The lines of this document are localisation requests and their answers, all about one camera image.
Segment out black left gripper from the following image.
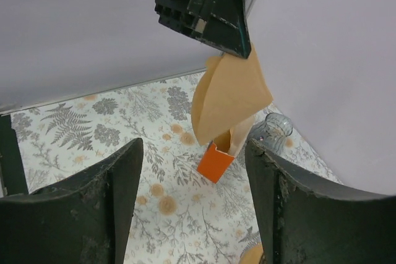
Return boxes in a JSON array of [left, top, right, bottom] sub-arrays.
[[155, 0, 251, 59]]

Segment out brown paper coffee filter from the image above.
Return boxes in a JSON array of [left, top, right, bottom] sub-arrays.
[[191, 46, 273, 145]]

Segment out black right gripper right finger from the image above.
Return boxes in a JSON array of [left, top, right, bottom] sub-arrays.
[[245, 140, 395, 264]]

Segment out brown filters in box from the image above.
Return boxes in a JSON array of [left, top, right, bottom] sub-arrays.
[[228, 114, 256, 157]]

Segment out grey ribbed glass carafe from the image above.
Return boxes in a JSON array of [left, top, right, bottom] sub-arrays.
[[252, 113, 293, 155]]

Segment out orange coffee filter box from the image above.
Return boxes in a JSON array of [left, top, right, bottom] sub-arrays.
[[197, 143, 235, 183]]

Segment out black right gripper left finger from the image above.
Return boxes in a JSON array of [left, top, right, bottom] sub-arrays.
[[1, 138, 144, 263]]

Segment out bamboo ring dripper stand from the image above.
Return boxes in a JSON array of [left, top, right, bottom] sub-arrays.
[[239, 243, 267, 264]]

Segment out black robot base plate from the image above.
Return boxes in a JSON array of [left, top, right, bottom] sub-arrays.
[[1, 115, 28, 196]]

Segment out floral patterned table mat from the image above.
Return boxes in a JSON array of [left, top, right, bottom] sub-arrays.
[[9, 70, 344, 264]]

